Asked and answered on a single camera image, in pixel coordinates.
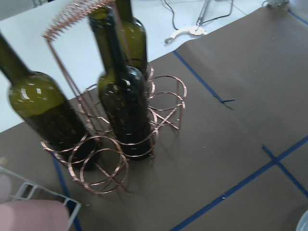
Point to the light blue plate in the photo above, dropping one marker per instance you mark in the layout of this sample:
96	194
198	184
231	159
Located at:
303	223

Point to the middle green wine bottle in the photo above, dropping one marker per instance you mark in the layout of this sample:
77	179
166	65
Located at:
121	89

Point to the green wine bottle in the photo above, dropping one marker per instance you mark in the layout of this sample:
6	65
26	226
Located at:
39	101
121	89
132	36

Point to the rear green wine bottle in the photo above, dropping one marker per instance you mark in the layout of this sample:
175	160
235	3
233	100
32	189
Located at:
132	36

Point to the metal rod with stand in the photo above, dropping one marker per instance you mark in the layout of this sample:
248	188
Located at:
195	30

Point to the front green wine bottle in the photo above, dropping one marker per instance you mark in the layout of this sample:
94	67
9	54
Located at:
39	101

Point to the pink cup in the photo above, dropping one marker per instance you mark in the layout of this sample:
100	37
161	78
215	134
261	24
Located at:
34	215

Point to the copper wire bottle rack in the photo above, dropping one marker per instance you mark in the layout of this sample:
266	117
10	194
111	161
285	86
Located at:
165	108

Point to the white wire cup rack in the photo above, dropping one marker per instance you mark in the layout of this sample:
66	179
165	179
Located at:
14	187

